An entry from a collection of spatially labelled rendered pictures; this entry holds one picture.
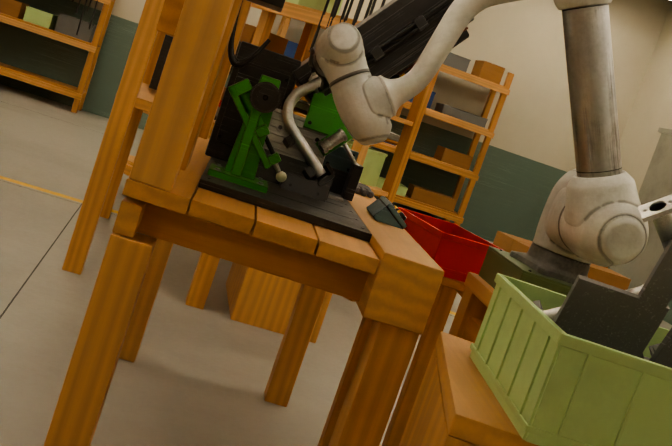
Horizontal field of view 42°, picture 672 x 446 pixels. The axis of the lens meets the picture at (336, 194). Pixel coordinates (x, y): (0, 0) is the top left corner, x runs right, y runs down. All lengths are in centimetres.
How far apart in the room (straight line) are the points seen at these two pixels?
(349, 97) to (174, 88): 44
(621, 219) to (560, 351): 71
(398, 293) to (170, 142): 58
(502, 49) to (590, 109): 1016
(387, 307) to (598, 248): 48
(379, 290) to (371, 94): 46
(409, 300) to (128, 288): 59
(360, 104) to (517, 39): 1025
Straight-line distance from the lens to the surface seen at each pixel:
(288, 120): 240
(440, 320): 283
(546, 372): 135
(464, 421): 137
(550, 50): 1242
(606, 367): 137
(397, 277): 190
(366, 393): 197
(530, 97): 1234
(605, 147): 204
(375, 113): 204
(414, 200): 1138
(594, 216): 201
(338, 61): 205
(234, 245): 194
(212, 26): 183
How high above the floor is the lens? 117
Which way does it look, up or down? 6 degrees down
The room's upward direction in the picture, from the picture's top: 19 degrees clockwise
